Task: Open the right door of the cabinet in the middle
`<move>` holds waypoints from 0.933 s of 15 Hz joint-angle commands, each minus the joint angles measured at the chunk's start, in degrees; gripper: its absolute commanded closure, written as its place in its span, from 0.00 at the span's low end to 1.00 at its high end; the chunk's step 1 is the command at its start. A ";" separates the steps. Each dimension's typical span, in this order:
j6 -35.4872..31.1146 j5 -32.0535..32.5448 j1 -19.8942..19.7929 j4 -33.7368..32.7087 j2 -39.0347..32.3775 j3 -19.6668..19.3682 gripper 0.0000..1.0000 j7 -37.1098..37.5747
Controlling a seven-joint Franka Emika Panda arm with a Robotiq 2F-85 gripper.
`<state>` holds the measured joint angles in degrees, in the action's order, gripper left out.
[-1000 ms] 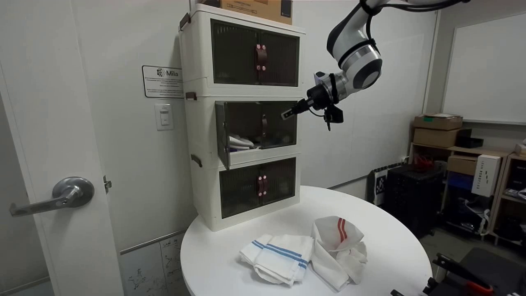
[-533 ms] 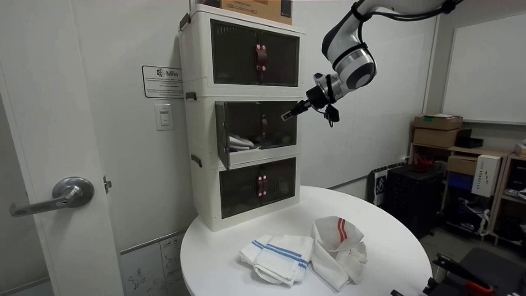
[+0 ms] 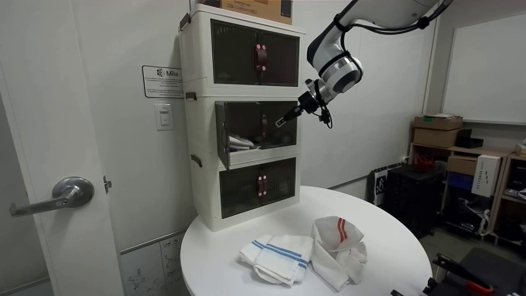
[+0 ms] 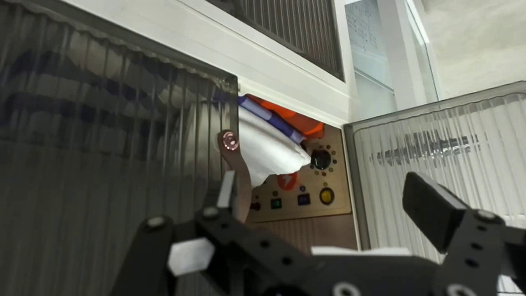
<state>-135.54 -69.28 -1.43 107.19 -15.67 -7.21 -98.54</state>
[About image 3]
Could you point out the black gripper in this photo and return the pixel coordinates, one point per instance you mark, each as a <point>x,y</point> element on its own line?
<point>313,101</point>

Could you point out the dark translucent cabinet door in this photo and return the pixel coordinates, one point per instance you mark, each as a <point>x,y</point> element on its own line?
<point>274,137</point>

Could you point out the white cabinet unit holding cloths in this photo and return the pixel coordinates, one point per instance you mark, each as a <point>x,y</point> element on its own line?
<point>200,125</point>

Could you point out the white cabinet unit, cardboard-topped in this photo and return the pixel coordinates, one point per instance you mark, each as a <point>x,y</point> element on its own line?
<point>198,60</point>

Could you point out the white cabinet unit on table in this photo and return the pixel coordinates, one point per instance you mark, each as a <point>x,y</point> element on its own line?
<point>206,191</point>

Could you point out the brown cardboard box on cabinet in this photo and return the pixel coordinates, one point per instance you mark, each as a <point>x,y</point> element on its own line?
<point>247,7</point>

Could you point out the black floor cabinet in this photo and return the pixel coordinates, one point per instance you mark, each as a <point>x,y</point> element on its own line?
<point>413,199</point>

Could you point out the silver door latch plate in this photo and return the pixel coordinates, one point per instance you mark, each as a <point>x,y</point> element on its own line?
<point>108,185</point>

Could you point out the white room door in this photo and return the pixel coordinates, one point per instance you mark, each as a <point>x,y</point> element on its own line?
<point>55,109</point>

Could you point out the white folded cloth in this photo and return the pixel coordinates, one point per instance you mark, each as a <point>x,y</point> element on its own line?
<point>239,144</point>

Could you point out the black framed picture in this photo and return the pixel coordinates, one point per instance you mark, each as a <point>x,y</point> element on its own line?
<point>379,186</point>

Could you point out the blue striped white towel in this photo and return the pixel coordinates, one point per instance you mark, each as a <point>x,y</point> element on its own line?
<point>280,257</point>

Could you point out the red striped white towel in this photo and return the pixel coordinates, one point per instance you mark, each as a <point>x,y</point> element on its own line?
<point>334,252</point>

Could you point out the flat cardboard box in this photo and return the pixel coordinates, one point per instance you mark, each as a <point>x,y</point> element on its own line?
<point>441,122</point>

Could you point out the small cardboard box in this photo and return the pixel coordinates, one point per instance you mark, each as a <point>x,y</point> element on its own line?
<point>461,165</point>

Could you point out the black device on shelf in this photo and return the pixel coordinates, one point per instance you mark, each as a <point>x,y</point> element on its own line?
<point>469,140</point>

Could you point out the white whiteboard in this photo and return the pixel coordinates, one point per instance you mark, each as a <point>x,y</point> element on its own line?
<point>487,83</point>

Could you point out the white product box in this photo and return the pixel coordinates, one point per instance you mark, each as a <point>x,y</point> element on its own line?
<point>486,175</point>

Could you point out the light wooden shelf unit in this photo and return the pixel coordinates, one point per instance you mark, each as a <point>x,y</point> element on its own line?
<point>495,208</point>

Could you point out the dark grey object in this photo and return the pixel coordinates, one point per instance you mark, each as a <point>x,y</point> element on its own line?
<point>499,268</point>

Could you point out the white light switch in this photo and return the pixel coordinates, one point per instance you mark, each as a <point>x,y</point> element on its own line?
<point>165,116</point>

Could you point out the white wall sign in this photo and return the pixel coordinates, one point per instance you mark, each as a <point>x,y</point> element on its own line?
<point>162,83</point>

